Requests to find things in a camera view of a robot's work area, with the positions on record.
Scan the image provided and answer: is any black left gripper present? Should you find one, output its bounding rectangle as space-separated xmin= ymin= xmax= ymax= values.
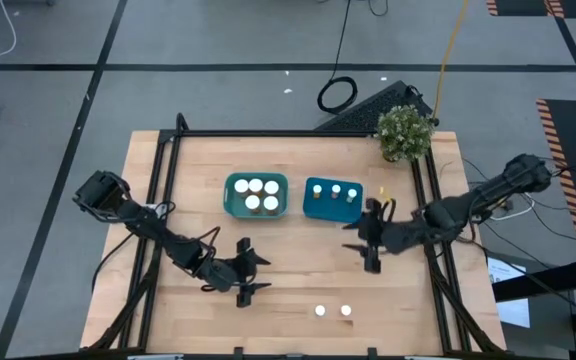
xmin=201 ymin=238 xmax=273 ymax=308

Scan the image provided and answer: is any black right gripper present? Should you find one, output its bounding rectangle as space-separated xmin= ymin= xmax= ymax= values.
xmin=341 ymin=198 xmax=404 ymax=274

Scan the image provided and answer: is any blue plastic bin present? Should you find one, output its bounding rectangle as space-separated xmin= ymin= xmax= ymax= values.
xmin=301 ymin=176 xmax=365 ymax=225

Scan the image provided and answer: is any teal plastic bin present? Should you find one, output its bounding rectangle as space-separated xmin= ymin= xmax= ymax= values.
xmin=223 ymin=172 xmax=290 ymax=220

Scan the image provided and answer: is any potted plant with white flowers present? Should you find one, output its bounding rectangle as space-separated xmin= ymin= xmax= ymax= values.
xmin=373 ymin=103 xmax=437 ymax=164

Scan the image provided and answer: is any black keyboard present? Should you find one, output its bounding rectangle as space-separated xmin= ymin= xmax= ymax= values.
xmin=314 ymin=79 xmax=434 ymax=134

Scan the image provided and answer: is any white sheet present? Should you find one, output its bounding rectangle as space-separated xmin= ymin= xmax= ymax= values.
xmin=486 ymin=256 xmax=532 ymax=330

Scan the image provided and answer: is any black metal beam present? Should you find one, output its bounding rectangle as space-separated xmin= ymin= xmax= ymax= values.
xmin=491 ymin=257 xmax=576 ymax=304

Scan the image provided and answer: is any black metal table frame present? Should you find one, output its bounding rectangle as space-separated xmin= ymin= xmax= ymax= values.
xmin=87 ymin=112 xmax=507 ymax=360

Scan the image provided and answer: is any black coiled floor cable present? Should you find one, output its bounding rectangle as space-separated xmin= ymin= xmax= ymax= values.
xmin=316 ymin=0 xmax=359 ymax=116

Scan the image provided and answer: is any yellow floor cable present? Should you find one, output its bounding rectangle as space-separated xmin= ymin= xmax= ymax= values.
xmin=430 ymin=0 xmax=471 ymax=124

